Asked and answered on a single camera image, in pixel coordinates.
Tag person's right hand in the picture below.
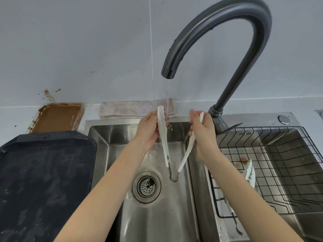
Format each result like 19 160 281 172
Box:
188 109 223 162

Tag person's left hand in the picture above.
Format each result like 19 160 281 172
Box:
135 110 173 158

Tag white plastic kitchen tongs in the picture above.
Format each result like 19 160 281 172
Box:
222 159 256 236
157 106 204 182

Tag person's left forearm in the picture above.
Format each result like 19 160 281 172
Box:
54 142 151 242

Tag person's right forearm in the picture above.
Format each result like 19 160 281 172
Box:
202 152 306 242

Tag folded pinkish white cloth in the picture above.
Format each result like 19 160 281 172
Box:
99 99 176 119

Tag dark grey gooseneck faucet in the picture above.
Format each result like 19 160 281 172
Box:
161 0 273 135

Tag round metal drain strainer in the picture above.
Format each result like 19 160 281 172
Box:
132 171 162 203

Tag brown rectangular tray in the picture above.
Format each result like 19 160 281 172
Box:
29 102 84 134

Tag stainless steel double sink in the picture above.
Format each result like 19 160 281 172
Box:
84 113 323 242

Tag black baking tray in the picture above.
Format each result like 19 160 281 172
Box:
0 131 98 242

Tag black wire dish rack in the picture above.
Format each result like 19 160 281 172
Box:
206 126 323 220

